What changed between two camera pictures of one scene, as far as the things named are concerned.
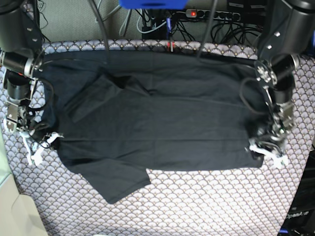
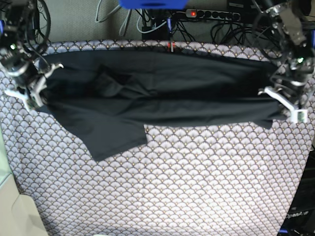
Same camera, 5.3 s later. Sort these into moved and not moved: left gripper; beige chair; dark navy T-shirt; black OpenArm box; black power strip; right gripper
Moved: left gripper; right gripper; dark navy T-shirt
Not moved: black OpenArm box; black power strip; beige chair
